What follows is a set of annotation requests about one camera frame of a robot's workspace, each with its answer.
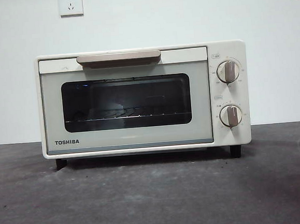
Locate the metal wire oven rack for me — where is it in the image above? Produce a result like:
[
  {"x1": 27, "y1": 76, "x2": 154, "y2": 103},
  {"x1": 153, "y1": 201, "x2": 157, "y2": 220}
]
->
[{"x1": 64, "y1": 103, "x2": 182, "y2": 124}]

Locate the dark grey felt table mat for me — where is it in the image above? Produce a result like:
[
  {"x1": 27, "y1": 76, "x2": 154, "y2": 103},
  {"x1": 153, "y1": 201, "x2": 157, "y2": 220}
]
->
[{"x1": 0, "y1": 121, "x2": 300, "y2": 224}]

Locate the white oven knob beige grip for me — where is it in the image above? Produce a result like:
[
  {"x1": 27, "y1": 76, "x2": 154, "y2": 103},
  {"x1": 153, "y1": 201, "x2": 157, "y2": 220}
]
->
[
  {"x1": 215, "y1": 59, "x2": 242, "y2": 84},
  {"x1": 218, "y1": 103, "x2": 244, "y2": 129}
]

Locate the glass oven door beige handle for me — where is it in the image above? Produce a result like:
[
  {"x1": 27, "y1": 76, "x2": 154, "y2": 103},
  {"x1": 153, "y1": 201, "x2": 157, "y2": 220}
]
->
[{"x1": 38, "y1": 45, "x2": 215, "y2": 156}]

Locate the white wall socket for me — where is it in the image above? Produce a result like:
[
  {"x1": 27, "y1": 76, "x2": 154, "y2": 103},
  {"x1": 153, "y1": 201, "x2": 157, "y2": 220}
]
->
[{"x1": 58, "y1": 0, "x2": 84, "y2": 17}]

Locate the white Toshiba toaster oven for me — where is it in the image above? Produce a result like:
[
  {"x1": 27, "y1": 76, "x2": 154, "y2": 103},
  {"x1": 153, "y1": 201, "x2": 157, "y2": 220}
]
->
[{"x1": 33, "y1": 39, "x2": 255, "y2": 174}]

